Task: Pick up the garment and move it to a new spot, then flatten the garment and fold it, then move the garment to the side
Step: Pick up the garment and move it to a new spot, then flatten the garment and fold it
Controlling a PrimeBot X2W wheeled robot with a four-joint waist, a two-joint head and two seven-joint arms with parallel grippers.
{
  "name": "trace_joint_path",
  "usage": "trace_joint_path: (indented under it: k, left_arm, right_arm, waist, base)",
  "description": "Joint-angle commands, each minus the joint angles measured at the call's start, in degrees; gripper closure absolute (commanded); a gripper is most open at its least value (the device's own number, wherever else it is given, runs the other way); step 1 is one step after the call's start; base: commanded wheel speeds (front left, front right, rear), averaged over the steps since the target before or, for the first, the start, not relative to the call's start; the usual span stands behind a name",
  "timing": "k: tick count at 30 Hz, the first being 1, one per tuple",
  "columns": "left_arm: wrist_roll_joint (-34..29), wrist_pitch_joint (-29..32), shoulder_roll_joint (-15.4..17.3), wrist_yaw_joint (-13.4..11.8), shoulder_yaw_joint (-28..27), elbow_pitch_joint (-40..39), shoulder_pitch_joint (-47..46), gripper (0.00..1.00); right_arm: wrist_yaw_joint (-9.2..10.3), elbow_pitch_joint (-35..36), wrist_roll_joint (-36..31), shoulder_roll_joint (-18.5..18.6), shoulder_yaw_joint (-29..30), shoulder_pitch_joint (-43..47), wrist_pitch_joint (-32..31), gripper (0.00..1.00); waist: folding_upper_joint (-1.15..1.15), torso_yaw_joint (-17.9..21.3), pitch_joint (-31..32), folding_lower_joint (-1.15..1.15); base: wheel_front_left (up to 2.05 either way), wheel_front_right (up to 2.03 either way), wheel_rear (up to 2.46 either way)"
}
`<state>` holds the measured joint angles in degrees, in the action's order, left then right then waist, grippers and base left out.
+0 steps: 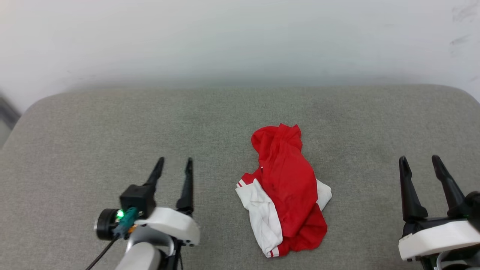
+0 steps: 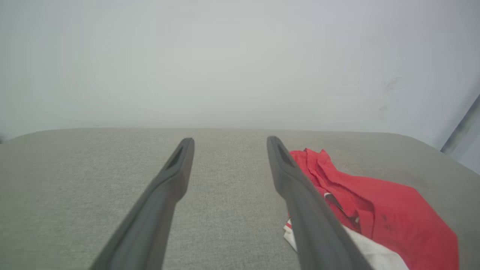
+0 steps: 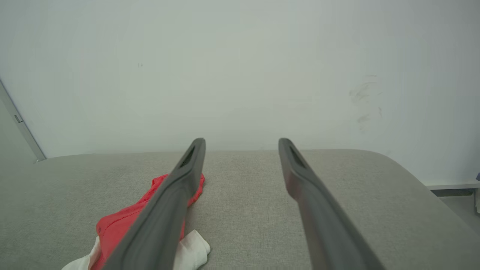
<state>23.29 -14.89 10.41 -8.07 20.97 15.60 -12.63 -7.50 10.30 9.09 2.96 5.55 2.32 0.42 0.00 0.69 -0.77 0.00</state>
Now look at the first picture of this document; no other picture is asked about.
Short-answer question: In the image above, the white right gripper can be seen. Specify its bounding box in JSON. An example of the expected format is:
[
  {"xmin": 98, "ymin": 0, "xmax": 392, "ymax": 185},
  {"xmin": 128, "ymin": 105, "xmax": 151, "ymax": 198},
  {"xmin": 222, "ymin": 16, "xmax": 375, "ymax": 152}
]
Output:
[{"xmin": 398, "ymin": 155, "xmax": 480, "ymax": 261}]

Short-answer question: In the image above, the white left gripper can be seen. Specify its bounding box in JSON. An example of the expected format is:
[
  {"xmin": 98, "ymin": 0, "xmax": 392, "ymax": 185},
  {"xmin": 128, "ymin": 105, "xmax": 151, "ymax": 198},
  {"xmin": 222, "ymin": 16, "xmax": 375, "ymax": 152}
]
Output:
[{"xmin": 135, "ymin": 157, "xmax": 200, "ymax": 247}]

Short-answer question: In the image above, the red and white jersey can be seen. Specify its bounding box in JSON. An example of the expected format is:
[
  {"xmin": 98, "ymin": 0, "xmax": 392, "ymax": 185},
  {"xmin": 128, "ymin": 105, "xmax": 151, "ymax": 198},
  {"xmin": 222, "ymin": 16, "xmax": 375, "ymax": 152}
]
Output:
[{"xmin": 235, "ymin": 123, "xmax": 333, "ymax": 258}]

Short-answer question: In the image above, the teal left camera connector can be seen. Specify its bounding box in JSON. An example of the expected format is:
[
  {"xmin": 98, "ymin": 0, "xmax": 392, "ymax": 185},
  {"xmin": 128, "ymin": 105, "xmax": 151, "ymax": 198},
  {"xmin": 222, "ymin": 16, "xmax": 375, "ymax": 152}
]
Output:
[{"xmin": 114, "ymin": 207, "xmax": 139, "ymax": 239}]

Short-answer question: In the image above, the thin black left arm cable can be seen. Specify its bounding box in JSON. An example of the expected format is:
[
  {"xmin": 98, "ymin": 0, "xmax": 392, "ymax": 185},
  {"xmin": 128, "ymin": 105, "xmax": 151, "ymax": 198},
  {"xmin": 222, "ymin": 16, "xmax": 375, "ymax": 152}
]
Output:
[{"xmin": 85, "ymin": 237, "xmax": 117, "ymax": 270}]

